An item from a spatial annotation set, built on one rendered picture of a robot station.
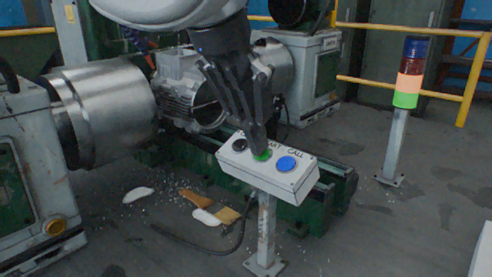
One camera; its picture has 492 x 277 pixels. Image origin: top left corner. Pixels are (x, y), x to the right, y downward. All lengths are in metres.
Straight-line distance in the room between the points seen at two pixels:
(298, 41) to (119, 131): 0.75
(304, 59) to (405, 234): 0.70
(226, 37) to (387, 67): 3.60
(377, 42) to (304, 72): 2.72
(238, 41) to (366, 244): 0.57
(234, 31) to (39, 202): 0.53
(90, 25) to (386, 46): 3.27
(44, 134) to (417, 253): 0.80
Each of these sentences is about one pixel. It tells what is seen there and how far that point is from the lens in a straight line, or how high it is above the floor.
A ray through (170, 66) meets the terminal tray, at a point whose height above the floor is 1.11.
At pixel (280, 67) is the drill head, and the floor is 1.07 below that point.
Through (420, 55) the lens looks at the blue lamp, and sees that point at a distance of 0.93.
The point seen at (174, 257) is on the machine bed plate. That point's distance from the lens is 0.75.
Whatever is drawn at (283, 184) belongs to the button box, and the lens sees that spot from 0.50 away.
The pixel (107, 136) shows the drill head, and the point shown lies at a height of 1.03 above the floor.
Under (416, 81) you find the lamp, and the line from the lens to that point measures 0.95.
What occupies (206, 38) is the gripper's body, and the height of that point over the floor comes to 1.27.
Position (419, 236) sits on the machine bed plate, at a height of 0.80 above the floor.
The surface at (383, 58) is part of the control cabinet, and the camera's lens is 3.94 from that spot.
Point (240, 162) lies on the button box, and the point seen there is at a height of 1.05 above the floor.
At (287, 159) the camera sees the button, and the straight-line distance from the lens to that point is 0.52.
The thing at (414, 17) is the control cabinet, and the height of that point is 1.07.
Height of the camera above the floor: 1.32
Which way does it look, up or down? 25 degrees down
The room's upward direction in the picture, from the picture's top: straight up
